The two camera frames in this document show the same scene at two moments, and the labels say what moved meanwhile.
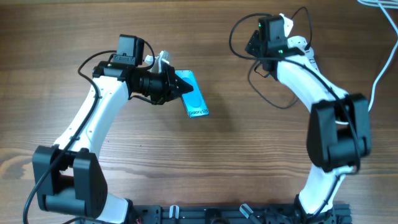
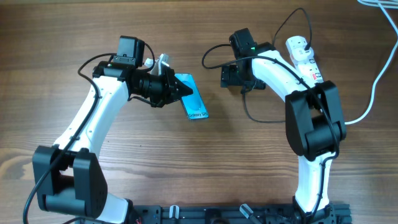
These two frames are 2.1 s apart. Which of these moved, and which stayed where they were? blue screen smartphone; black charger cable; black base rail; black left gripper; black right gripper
Moved: black charger cable; black right gripper
Stayed: black base rail; blue screen smartphone; black left gripper
